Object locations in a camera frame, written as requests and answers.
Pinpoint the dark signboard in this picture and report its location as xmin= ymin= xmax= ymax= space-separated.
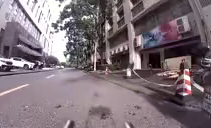
xmin=201 ymin=87 xmax=211 ymax=118

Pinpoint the grey building with awnings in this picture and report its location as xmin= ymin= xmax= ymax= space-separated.
xmin=0 ymin=0 xmax=55 ymax=66

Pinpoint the white post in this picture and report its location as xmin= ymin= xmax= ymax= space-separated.
xmin=126 ymin=67 xmax=132 ymax=79

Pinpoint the building with colourful banner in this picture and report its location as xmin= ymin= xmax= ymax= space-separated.
xmin=104 ymin=0 xmax=211 ymax=71

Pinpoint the vehicle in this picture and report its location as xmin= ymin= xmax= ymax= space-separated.
xmin=200 ymin=49 xmax=211 ymax=70

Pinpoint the small red white cone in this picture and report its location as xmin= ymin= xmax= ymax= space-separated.
xmin=104 ymin=66 xmax=110 ymax=76

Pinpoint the robot's own part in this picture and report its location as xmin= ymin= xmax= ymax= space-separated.
xmin=63 ymin=119 xmax=72 ymax=128
xmin=124 ymin=121 xmax=132 ymax=128

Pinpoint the white rope barrier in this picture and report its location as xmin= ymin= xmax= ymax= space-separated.
xmin=130 ymin=68 xmax=206 ymax=93

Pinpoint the raised kerb strip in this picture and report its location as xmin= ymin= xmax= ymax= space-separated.
xmin=0 ymin=67 xmax=57 ymax=78

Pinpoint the white car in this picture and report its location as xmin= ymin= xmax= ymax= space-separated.
xmin=0 ymin=55 xmax=15 ymax=72
xmin=10 ymin=56 xmax=36 ymax=71

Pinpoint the row of trees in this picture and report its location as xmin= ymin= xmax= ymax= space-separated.
xmin=51 ymin=0 xmax=111 ymax=72

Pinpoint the red white striped cone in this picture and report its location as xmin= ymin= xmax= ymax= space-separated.
xmin=175 ymin=68 xmax=193 ymax=98

